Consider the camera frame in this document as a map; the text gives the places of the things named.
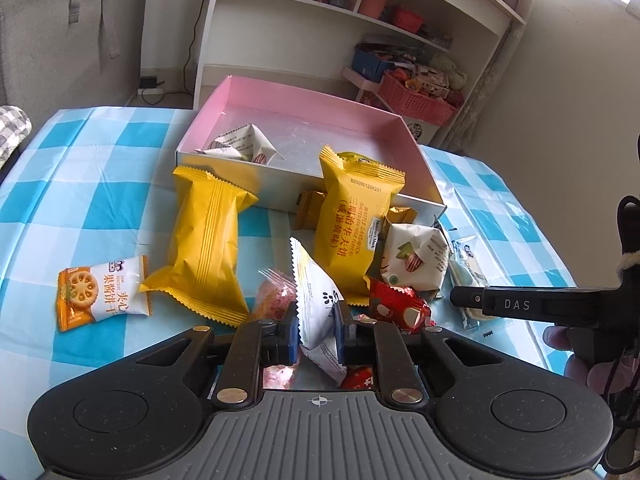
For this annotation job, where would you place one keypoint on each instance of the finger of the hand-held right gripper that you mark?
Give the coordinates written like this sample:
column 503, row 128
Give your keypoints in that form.
column 530, row 305

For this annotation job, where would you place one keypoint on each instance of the white packet with red print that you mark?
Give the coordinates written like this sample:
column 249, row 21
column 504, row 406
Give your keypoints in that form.
column 420, row 255

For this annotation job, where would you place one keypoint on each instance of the white triangular snack packet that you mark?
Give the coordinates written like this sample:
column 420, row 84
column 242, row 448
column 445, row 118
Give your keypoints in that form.
column 312, row 300
column 240, row 140

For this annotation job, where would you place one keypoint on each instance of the blue white checkered tablecloth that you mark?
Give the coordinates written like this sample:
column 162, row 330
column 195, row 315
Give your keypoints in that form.
column 75, row 160

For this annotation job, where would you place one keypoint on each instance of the blue box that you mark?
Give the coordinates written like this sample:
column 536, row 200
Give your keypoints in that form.
column 370, row 62

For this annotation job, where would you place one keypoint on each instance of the large pink plastic basket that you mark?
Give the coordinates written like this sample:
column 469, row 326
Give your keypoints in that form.
column 415, row 102

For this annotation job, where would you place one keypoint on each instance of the grey plaid cloth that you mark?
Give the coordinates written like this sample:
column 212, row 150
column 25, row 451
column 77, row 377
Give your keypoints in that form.
column 10, row 132

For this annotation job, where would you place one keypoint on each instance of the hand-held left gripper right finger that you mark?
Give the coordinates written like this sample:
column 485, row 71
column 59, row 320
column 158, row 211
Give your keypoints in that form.
column 341, row 334

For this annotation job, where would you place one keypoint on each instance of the brown flat snack packet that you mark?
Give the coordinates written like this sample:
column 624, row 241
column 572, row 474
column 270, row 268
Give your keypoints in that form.
column 310, row 210

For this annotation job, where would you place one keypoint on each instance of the white printed storage box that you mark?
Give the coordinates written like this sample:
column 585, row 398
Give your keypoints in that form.
column 420, row 129

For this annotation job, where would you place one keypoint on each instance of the red snack packet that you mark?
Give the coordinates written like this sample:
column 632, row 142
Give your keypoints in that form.
column 395, row 305
column 357, row 377

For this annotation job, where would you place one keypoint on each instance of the white power strip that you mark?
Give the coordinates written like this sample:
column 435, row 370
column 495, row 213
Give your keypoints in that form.
column 150, row 91

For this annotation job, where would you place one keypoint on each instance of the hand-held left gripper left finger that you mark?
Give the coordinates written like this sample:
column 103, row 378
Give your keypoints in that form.
column 289, row 334

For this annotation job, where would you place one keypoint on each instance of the pink snack packet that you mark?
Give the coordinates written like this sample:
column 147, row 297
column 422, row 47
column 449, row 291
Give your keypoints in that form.
column 272, row 297

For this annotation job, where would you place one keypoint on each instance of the clear packet with pale biscuit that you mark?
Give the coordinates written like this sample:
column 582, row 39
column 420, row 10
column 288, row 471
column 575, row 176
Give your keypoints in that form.
column 465, row 272

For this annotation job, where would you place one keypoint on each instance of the yellow snack packet with print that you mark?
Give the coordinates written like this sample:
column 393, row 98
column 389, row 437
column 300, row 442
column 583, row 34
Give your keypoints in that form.
column 345, row 220

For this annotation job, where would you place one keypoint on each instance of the pile of snack packets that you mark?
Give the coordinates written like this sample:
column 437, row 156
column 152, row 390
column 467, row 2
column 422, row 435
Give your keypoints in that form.
column 430, row 82

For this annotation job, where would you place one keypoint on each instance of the plain yellow snack packet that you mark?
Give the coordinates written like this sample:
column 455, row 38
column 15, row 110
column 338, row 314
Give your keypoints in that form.
column 205, row 245

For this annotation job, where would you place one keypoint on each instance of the white box with pink inside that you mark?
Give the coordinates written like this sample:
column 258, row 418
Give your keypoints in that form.
column 310, row 120

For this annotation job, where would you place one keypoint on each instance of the small red basket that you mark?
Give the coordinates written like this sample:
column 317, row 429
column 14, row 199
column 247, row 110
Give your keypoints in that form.
column 406, row 19

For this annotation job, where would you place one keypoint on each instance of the white shelf unit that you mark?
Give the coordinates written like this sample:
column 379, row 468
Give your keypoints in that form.
column 280, row 35

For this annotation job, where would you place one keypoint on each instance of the orange and white biscuit packet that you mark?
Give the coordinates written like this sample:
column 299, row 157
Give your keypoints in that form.
column 100, row 292

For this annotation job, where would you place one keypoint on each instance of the person's right hand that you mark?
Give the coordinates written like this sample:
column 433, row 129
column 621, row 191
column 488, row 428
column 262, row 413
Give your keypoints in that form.
column 585, row 377

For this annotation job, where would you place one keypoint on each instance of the grey fabric bag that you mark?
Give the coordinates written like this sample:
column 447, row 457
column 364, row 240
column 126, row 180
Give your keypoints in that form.
column 75, row 35

